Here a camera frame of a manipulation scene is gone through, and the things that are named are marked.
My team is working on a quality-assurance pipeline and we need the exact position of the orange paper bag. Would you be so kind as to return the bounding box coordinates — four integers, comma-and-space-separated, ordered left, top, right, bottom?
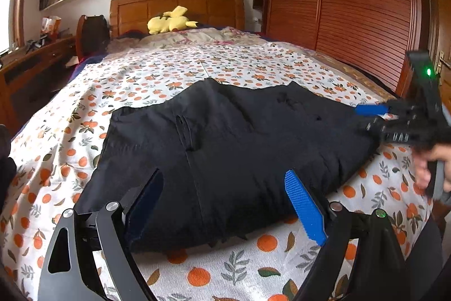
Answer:
40, 15, 62, 39

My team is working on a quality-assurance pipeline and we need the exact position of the wooden framed window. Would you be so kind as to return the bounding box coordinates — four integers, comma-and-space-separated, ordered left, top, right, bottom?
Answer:
0, 0, 36, 56

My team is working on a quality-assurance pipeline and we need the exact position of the wooden headboard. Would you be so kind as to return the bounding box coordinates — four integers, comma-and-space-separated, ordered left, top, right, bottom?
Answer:
109, 0, 245, 41

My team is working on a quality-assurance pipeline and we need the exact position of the dark blue blanket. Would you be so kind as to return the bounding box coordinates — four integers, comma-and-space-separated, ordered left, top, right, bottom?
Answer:
68, 52, 110, 79

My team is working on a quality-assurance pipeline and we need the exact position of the black coat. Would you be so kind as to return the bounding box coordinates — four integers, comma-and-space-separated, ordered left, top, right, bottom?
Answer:
74, 77, 388, 252

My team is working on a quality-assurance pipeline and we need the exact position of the beige patterned blanket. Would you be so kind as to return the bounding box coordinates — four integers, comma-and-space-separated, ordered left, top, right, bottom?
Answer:
306, 49, 402, 100

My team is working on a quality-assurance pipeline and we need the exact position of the person's right hand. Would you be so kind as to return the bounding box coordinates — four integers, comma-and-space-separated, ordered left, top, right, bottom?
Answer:
412, 144, 451, 192

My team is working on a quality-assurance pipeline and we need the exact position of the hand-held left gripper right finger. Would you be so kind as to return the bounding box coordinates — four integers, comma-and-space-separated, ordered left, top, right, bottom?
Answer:
284, 169, 411, 301

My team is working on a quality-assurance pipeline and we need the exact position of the floral pillow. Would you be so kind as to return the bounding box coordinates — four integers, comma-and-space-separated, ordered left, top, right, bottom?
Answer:
107, 27, 272, 49

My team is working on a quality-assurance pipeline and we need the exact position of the wooden door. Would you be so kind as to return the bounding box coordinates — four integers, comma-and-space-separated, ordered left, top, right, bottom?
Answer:
421, 0, 451, 93

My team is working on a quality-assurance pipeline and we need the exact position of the orange print bed sheet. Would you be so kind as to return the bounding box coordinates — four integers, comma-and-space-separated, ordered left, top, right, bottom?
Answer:
0, 40, 434, 301

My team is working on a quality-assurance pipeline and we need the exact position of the wooden desk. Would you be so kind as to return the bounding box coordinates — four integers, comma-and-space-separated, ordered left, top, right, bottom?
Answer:
0, 35, 78, 136

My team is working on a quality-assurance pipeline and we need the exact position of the brass door handle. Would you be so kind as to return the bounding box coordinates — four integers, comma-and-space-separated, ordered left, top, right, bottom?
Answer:
435, 50, 450, 85

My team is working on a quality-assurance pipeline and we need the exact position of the person's dark clothing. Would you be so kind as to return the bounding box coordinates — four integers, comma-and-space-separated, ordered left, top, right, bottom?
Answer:
405, 213, 451, 301

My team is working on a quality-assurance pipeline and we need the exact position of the yellow plush toy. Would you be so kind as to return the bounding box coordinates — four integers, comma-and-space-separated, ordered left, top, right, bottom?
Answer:
147, 6, 198, 36

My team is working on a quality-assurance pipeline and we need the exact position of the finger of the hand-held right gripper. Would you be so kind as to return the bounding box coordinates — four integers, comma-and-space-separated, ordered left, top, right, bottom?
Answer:
354, 104, 399, 117
359, 119, 392, 143

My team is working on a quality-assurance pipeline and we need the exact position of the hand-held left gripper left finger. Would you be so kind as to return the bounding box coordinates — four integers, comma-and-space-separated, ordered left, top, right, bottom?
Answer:
37, 169, 164, 301

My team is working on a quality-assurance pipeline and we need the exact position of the black chair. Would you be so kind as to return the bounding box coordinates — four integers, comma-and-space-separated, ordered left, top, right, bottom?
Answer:
76, 15, 110, 58

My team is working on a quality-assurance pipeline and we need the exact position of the wooden slatted wardrobe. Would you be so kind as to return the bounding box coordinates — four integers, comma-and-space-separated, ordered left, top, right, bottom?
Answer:
262, 0, 430, 100

